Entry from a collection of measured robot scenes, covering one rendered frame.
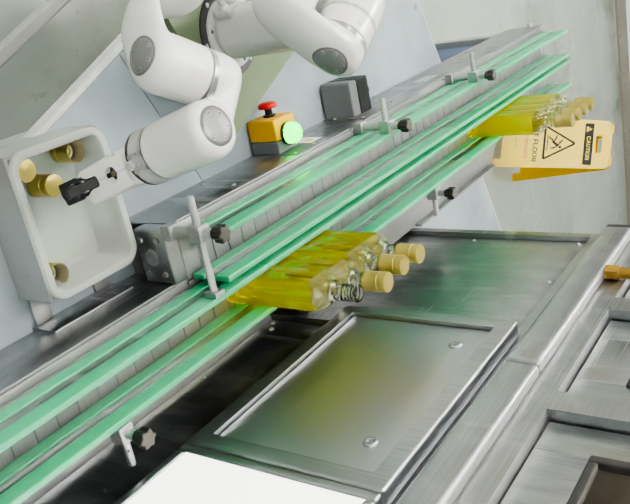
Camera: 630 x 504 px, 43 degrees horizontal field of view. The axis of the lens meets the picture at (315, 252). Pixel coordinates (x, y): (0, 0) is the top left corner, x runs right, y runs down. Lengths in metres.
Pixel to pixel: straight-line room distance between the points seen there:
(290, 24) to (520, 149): 3.44
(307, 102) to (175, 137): 0.88
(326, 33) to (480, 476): 0.68
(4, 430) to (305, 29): 0.71
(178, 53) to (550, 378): 0.73
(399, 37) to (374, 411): 1.23
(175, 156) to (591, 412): 0.67
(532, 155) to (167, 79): 3.76
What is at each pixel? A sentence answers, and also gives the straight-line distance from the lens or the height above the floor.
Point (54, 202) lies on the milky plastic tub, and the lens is 1.29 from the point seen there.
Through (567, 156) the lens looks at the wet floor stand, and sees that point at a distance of 4.59.
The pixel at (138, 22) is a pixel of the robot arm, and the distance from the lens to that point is 1.00.
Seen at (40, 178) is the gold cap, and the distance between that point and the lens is 1.24.
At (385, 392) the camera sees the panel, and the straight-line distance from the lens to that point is 1.24.
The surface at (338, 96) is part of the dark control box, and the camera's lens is 1.83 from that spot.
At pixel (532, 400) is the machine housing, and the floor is 1.41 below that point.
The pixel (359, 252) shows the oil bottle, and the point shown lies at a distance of 1.37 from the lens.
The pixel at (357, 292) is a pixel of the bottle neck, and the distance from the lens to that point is 1.28.
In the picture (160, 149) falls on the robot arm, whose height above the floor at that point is 1.10.
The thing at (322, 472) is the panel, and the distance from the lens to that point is 1.09.
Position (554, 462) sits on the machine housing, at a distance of 1.14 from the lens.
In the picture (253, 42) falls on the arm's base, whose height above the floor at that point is 0.91.
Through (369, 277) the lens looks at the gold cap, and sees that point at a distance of 1.30.
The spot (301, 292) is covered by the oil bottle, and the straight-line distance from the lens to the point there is 1.29.
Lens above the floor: 1.81
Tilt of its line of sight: 35 degrees down
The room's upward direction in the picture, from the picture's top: 93 degrees clockwise
